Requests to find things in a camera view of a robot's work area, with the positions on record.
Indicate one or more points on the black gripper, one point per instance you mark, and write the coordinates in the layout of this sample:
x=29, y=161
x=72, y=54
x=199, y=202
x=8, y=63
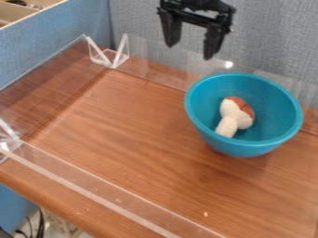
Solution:
x=211, y=14

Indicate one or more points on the blue plastic bowl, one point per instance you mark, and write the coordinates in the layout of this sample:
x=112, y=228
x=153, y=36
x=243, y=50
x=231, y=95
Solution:
x=278, y=113

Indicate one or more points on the wooden shelf unit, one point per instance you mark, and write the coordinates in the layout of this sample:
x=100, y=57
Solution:
x=17, y=10

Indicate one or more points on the clear acrylic barrier frame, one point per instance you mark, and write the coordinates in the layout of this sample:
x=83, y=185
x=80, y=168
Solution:
x=99, y=148

